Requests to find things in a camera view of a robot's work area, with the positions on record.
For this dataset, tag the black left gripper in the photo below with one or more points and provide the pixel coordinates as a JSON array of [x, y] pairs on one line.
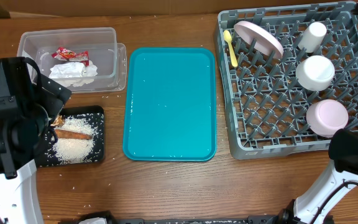
[[56, 103]]

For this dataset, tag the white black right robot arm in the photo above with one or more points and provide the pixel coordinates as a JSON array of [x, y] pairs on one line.
[[338, 178]]

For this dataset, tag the clear plastic bin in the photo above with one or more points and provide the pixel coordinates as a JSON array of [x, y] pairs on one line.
[[105, 54]]

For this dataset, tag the pale green bowl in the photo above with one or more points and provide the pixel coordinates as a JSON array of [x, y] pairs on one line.
[[315, 73]]

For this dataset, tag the white pink plate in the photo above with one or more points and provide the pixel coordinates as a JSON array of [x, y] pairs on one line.
[[265, 42]]

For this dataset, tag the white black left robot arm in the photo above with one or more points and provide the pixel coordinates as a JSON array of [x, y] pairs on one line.
[[29, 104]]

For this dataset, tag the red snack wrapper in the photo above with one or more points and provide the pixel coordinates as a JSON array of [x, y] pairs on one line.
[[71, 56]]

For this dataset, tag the teal tray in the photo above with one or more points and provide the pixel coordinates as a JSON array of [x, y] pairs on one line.
[[170, 105]]

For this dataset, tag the white napkin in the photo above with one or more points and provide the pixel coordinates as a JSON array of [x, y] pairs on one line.
[[73, 73]]

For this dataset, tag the grey dishwasher rack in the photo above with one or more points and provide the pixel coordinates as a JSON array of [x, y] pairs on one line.
[[265, 106]]

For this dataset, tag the white rice pile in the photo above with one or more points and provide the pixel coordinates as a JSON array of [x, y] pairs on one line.
[[76, 139]]

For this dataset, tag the white cup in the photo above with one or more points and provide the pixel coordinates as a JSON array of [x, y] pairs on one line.
[[312, 37]]

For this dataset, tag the yellow plastic spoon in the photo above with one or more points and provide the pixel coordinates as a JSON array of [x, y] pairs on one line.
[[228, 39]]

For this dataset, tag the black tray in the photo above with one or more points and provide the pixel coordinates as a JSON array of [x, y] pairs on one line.
[[87, 120]]

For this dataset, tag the orange carrot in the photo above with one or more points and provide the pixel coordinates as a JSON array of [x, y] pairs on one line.
[[72, 135]]

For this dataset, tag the pink bowl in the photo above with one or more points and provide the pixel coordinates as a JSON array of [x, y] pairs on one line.
[[326, 117]]

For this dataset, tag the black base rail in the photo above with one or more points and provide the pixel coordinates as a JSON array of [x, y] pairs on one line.
[[107, 217]]

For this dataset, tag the brown granola chunk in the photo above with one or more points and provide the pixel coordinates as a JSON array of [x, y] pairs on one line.
[[59, 121]]

